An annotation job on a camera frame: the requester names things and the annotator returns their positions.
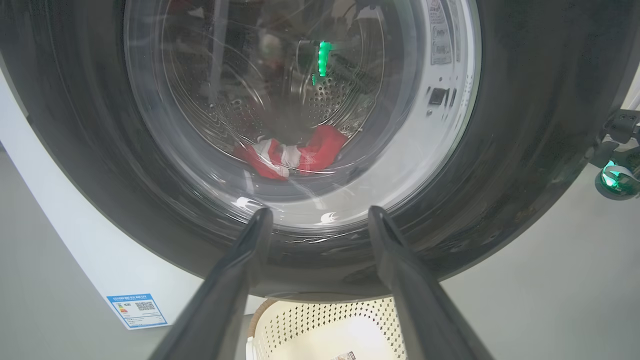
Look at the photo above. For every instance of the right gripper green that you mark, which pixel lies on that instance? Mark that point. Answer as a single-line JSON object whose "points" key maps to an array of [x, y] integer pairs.
{"points": [[622, 127]]}

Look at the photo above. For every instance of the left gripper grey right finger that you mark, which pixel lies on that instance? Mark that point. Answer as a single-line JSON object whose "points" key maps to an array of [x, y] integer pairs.
{"points": [[420, 310]]}

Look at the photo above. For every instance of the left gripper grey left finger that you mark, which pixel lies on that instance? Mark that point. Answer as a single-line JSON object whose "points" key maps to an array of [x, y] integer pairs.
{"points": [[220, 300]]}

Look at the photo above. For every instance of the dark round glass machine door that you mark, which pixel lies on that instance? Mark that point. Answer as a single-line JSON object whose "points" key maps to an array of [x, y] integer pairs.
{"points": [[540, 125]]}

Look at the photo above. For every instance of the red and white garment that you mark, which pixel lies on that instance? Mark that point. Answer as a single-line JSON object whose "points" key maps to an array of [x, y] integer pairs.
{"points": [[320, 150]]}

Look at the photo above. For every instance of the cream perforated laundry basket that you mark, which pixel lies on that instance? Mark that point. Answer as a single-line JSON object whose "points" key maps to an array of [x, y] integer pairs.
{"points": [[310, 335]]}

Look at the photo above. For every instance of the white washing machine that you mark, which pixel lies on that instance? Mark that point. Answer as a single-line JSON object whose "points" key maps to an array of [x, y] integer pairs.
{"points": [[90, 235]]}

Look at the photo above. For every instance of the black door latch socket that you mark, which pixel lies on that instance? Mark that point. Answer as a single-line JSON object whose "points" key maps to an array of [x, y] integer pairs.
{"points": [[437, 96]]}

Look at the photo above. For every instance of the blue energy label sticker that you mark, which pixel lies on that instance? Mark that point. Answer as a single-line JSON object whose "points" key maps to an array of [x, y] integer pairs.
{"points": [[137, 310]]}

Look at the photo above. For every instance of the grey warning sticker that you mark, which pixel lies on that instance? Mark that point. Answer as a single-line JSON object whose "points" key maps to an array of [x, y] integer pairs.
{"points": [[440, 35]]}

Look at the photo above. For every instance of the steel perforated drum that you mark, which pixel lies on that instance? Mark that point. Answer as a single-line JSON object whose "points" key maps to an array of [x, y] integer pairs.
{"points": [[225, 95]]}

